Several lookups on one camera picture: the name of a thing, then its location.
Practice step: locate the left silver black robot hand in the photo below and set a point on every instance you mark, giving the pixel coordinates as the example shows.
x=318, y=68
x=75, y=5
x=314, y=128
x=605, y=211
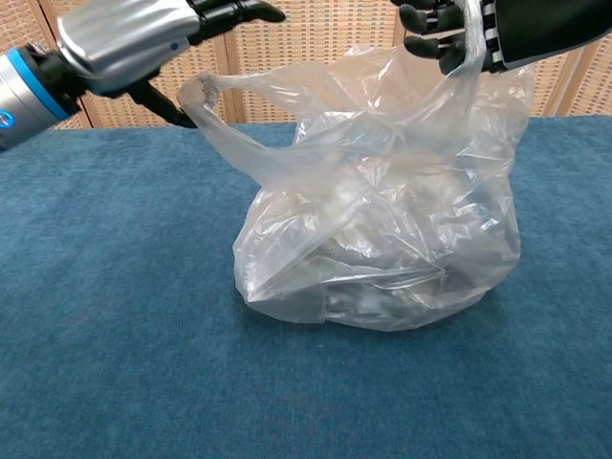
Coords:
x=124, y=43

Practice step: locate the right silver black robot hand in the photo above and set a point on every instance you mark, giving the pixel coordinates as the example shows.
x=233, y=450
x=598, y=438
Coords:
x=540, y=28

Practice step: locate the woven bamboo folding screen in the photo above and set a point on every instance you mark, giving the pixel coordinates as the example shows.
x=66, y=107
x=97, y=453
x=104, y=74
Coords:
x=315, y=52

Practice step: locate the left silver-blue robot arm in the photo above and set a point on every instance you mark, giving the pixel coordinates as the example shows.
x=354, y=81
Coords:
x=28, y=95

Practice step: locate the clear plastic bag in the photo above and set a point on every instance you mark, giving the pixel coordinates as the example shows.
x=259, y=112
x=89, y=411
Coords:
x=382, y=229

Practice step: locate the blue table cloth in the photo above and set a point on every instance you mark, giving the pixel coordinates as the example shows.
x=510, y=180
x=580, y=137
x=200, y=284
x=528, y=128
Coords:
x=119, y=287

